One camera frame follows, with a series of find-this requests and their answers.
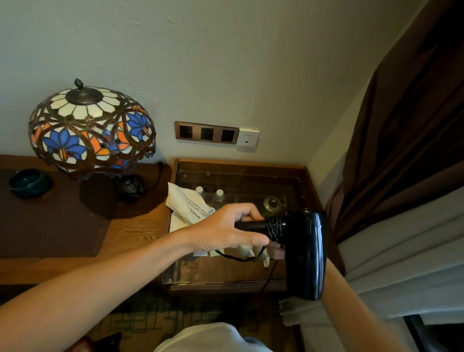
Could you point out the person's left hand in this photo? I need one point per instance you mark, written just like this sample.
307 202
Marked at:
214 230

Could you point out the person's right hand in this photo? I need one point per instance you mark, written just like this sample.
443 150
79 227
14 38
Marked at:
276 251

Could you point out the person's right fingers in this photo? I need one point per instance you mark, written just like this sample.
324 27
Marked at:
277 251

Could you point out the person's left thumb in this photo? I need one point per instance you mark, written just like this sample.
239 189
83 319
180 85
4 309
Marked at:
252 240

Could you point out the black hair dryer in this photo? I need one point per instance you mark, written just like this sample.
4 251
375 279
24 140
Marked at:
304 254

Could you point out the person's right forearm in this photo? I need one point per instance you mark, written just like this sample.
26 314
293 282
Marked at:
355 315

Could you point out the person's left forearm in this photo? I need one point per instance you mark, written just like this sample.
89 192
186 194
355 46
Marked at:
90 290

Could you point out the white cup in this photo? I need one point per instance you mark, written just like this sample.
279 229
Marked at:
245 251
266 258

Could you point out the round metal can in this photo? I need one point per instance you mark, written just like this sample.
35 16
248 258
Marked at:
272 203

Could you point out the clear water bottle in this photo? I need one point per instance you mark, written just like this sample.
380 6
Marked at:
200 192
219 198

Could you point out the wooden cabinet with glass top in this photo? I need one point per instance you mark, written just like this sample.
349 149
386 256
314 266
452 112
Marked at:
239 181

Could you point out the white paper bag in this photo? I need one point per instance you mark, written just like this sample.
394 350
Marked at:
186 206

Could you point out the person's white shirt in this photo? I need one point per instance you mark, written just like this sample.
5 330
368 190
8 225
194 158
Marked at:
210 339

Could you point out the wooden desk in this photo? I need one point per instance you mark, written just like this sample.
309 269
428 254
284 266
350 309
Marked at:
141 225

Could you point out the white sheer curtain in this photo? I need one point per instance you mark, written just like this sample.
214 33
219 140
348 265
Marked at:
402 261

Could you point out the brown curtain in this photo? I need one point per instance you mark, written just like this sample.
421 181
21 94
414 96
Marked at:
409 127

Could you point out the stained glass table lamp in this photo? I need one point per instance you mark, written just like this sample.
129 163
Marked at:
90 130

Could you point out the brown leather desk mat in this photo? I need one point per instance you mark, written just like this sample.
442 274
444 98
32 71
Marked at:
47 225

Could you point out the dark teal ashtray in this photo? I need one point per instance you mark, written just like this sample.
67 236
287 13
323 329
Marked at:
29 183

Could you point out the white wall socket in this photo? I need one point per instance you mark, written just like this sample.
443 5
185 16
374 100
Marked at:
248 137

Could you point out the bronze wall socket panel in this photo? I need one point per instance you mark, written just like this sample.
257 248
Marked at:
206 132

